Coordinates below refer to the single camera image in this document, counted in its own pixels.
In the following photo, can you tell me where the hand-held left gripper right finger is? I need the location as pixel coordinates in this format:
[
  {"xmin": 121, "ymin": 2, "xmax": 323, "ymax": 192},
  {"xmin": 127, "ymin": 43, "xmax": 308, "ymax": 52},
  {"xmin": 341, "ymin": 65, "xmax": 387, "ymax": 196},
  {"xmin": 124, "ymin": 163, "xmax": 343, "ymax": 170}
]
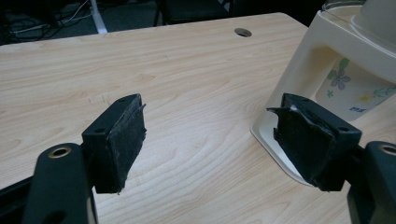
[{"xmin": 266, "ymin": 92, "xmax": 363, "ymax": 192}]

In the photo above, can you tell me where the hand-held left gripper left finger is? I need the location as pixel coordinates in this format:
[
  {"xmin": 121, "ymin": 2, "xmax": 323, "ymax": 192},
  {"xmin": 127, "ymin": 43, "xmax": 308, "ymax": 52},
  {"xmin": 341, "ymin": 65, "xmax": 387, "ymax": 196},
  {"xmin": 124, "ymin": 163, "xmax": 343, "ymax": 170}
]
[{"xmin": 81, "ymin": 92, "xmax": 148, "ymax": 196}]

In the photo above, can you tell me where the floral paper cup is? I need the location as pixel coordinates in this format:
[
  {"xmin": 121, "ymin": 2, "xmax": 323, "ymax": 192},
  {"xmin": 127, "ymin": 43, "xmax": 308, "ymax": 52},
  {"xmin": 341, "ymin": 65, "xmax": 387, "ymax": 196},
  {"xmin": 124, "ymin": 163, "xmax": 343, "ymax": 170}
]
[{"xmin": 315, "ymin": 57, "xmax": 396, "ymax": 122}]

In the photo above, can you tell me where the cream drink dispenser machine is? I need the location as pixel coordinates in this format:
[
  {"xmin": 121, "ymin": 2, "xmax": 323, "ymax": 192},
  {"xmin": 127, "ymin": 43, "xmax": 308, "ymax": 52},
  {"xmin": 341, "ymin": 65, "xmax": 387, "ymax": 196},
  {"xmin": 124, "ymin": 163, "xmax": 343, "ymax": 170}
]
[{"xmin": 249, "ymin": 0, "xmax": 396, "ymax": 188}]

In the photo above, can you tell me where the white metal stand leg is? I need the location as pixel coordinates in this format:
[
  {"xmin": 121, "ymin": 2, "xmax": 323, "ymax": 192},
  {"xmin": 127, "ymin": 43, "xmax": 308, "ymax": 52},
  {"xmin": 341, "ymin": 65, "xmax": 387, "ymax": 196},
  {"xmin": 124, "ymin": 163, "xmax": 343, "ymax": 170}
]
[{"xmin": 89, "ymin": 0, "xmax": 109, "ymax": 35}]

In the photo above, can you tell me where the black chair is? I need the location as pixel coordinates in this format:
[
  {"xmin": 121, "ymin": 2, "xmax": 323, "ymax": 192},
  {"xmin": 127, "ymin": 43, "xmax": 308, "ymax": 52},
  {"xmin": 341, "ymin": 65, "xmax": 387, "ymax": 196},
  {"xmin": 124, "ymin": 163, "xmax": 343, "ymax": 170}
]
[{"xmin": 153, "ymin": 0, "xmax": 235, "ymax": 27}]

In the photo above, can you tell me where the white cable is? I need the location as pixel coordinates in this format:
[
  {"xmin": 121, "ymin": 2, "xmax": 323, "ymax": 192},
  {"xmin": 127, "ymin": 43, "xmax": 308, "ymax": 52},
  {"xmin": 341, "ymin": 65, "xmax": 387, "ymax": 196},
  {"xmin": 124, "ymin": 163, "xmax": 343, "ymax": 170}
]
[{"xmin": 10, "ymin": 0, "xmax": 92, "ymax": 35}]

